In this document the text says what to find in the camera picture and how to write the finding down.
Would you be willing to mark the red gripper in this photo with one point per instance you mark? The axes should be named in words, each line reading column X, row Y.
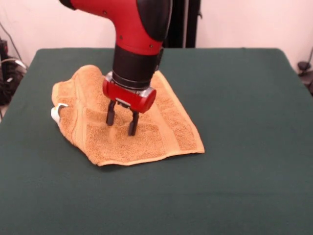
column 129, row 98

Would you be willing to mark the orange terry towel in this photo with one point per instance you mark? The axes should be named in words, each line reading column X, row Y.
column 171, row 122

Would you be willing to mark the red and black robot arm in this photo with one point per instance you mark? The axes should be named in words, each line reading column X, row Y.
column 137, row 49

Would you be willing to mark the dark green table cloth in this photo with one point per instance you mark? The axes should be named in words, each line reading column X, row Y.
column 244, row 147

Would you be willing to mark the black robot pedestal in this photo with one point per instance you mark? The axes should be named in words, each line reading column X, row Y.
column 182, row 24

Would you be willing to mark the black wall power adapter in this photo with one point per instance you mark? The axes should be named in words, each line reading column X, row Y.
column 3, row 49

